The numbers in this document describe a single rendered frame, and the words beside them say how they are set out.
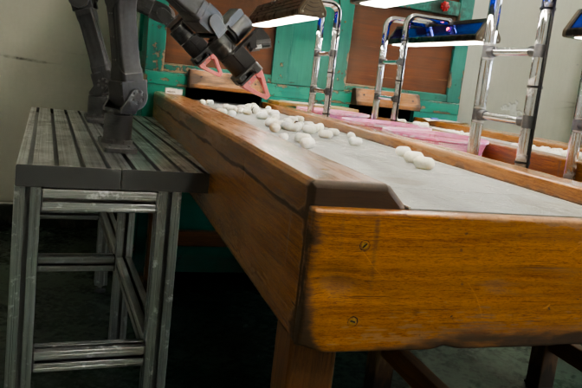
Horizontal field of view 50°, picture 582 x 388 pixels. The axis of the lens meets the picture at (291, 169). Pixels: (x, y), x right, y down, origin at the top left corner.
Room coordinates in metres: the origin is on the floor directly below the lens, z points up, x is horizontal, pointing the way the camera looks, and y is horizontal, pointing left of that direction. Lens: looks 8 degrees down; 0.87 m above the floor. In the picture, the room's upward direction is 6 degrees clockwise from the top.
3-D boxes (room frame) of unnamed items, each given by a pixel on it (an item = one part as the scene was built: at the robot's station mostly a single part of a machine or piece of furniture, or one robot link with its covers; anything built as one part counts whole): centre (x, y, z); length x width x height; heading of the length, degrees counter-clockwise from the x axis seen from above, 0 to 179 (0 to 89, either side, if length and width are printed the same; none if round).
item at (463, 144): (1.59, -0.35, 0.72); 0.27 x 0.27 x 0.10
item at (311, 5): (2.03, 0.09, 1.08); 0.62 x 0.08 x 0.07; 18
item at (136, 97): (1.43, 0.40, 0.77); 0.09 x 0.06 x 0.06; 46
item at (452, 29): (2.20, -0.45, 1.08); 0.62 x 0.08 x 0.07; 18
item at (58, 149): (1.79, 0.28, 0.65); 1.20 x 0.90 x 0.04; 22
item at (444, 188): (1.60, 0.01, 0.73); 1.81 x 0.30 x 0.02; 18
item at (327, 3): (2.05, 0.01, 0.90); 0.20 x 0.19 x 0.45; 18
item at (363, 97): (2.64, -0.36, 0.83); 0.30 x 0.06 x 0.07; 108
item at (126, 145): (1.42, 0.40, 0.71); 0.20 x 0.07 x 0.08; 22
